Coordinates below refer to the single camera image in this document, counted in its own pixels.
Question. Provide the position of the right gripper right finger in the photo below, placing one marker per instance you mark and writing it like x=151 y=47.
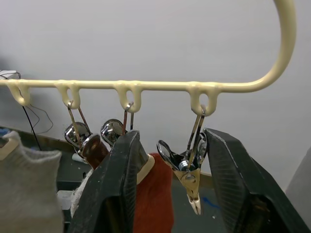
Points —
x=238 y=182

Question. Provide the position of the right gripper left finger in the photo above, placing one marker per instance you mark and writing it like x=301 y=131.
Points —
x=109 y=189

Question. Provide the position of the red sock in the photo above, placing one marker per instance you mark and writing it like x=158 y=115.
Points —
x=155 y=199

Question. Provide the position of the chrome sock clip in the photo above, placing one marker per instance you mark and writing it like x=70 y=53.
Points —
x=111 y=128
x=75 y=133
x=188 y=178

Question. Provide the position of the cream clip hanger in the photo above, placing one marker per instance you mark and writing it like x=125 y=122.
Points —
x=170 y=86

